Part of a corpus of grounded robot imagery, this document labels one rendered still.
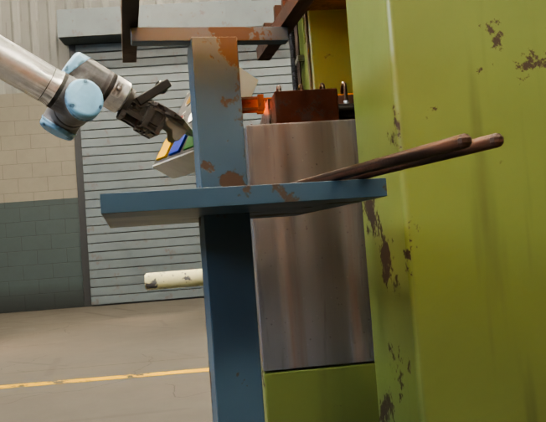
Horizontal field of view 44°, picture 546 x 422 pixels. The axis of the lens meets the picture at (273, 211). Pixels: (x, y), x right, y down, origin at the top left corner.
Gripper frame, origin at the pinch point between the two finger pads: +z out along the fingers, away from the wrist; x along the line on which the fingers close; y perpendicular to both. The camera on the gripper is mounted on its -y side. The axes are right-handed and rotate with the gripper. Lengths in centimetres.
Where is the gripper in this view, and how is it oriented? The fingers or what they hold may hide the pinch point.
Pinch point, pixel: (190, 131)
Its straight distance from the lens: 188.9
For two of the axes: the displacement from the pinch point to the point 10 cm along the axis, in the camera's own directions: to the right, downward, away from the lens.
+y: -3.6, 8.8, -2.9
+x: 5.1, -0.8, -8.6
